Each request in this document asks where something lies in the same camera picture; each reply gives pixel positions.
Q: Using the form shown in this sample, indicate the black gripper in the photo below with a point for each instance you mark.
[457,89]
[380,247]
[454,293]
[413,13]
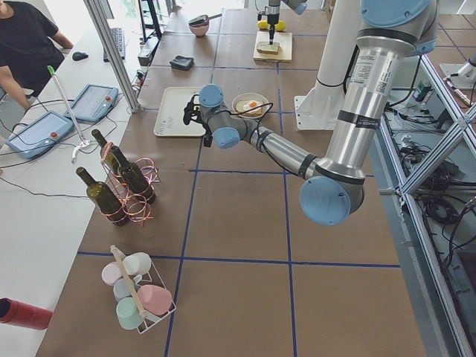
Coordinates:
[195,116]
[273,18]

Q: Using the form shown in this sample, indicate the bread slice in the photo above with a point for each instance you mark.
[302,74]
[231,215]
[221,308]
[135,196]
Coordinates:
[268,48]
[251,114]

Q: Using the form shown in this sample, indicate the round grey plate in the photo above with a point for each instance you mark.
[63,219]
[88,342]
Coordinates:
[250,96]

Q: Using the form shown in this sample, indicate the fried egg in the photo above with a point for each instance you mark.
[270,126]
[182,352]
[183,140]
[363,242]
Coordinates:
[250,105]

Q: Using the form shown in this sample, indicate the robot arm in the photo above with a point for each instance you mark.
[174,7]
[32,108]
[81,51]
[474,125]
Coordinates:
[298,6]

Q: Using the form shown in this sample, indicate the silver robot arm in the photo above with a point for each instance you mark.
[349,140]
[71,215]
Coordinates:
[334,184]

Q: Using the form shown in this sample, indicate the cream bear serving tray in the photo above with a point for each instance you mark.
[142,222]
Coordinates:
[169,121]

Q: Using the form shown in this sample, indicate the yellow lemon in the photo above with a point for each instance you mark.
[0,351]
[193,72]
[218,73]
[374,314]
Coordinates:
[263,24]

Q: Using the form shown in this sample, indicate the wooden cutting board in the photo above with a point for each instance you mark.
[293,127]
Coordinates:
[279,51]

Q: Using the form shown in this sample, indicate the folded grey cloth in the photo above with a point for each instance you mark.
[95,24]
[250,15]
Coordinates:
[182,63]

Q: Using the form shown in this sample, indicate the pink bowl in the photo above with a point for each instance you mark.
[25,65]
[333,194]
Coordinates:
[199,25]

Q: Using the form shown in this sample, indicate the blue teach pendant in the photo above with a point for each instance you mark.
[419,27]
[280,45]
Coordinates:
[41,135]
[94,102]

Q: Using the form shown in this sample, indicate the black keyboard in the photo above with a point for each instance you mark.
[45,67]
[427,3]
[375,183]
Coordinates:
[118,37]

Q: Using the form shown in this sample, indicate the dark green wine bottle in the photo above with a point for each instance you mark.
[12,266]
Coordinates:
[107,202]

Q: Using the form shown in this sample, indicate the black computer mouse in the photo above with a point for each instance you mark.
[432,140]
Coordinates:
[78,55]

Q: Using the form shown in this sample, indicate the white cup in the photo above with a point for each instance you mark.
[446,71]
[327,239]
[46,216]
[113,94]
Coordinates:
[137,263]

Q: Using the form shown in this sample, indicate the person in black shirt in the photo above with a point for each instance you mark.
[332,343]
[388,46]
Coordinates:
[29,42]

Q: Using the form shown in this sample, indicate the lilac cup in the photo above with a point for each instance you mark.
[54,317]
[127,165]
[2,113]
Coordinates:
[111,273]

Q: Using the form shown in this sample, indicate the pink cup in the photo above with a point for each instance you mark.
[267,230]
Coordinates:
[155,299]

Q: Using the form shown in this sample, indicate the mint green cup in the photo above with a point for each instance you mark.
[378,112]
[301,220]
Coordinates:
[128,315]

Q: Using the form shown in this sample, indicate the red cylinder bottle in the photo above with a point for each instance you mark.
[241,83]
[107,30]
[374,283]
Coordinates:
[21,314]

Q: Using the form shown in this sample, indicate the copper wire bottle rack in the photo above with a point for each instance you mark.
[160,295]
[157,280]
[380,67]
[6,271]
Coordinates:
[134,205]

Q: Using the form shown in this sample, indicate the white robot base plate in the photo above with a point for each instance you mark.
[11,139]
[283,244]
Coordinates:
[316,113]

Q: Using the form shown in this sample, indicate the grey aluminium post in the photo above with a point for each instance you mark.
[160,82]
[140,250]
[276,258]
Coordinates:
[99,19]

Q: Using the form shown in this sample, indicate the white wire cup rack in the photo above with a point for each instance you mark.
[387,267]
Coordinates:
[129,285]

